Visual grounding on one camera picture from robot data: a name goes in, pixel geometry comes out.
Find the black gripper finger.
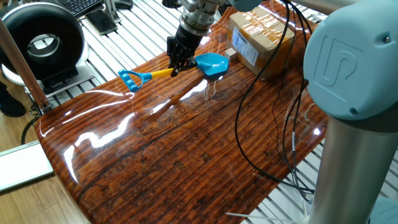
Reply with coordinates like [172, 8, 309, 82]
[170, 49, 199, 78]
[166, 36, 181, 69]

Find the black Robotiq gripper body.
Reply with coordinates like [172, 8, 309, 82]
[174, 25, 206, 57]

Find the blue yellow toy shovel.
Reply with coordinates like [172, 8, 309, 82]
[118, 52, 230, 93]

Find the small wooden cube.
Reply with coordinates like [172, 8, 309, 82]
[224, 47, 238, 62]

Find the black computer mouse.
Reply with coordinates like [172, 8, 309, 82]
[113, 0, 134, 9]

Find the cardboard box with yellow tape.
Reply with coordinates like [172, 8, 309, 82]
[226, 6, 295, 80]

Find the metal stand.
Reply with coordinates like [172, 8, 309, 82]
[104, 0, 122, 24]

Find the black smartphone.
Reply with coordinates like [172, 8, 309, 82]
[85, 9, 118, 35]

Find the white device base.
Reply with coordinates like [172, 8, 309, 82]
[1, 52, 96, 94]

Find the black keyboard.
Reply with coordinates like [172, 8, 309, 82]
[57, 0, 104, 18]

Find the grey ribbed aluminium table base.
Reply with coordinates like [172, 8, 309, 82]
[241, 136, 398, 224]

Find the black shoe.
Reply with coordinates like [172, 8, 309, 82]
[0, 81, 27, 118]

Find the white flat panel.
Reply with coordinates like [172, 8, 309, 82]
[0, 139, 54, 193]

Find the white wrist mounting bracket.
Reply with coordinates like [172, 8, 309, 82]
[178, 0, 200, 12]

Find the black cable bundle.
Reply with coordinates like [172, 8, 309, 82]
[161, 0, 315, 203]

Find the black ring-shaped device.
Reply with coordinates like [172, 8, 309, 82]
[0, 2, 86, 82]

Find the slanted brown frame post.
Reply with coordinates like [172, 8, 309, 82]
[0, 18, 52, 114]

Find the black floor cable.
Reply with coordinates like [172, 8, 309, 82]
[21, 105, 43, 146]

